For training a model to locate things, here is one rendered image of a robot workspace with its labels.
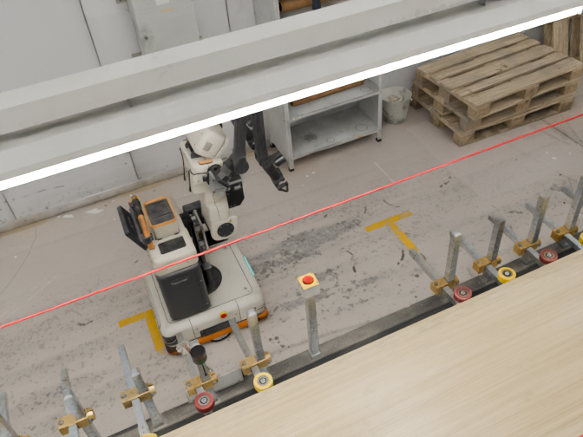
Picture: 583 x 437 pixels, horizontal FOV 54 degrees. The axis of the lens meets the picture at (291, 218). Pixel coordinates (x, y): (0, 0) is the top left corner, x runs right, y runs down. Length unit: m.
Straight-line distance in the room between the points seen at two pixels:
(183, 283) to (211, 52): 2.23
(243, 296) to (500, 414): 1.76
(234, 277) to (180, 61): 2.60
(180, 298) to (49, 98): 2.32
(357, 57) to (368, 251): 2.90
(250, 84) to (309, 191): 3.44
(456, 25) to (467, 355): 1.48
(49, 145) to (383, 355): 1.72
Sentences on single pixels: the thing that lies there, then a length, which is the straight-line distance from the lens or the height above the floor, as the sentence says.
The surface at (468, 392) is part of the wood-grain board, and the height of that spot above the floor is 0.90.
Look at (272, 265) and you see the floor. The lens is 4.11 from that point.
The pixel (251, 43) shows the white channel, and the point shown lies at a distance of 1.26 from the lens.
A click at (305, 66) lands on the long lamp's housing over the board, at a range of 1.32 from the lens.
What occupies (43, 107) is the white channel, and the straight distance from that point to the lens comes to 1.22.
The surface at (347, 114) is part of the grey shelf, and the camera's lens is 5.34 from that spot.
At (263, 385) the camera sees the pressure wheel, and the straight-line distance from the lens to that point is 2.46.
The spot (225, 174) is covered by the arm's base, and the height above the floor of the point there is 1.22.
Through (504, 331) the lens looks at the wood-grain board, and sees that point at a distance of 2.67.
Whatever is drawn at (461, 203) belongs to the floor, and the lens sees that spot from 4.62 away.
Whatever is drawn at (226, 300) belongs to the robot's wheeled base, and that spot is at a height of 0.28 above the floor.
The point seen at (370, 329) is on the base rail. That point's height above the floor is 0.70.
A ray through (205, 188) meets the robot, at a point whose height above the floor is 1.04.
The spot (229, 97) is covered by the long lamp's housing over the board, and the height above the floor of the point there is 2.36.
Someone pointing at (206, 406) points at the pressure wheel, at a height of 0.91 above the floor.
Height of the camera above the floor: 2.99
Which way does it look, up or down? 42 degrees down
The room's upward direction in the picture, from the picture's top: 6 degrees counter-clockwise
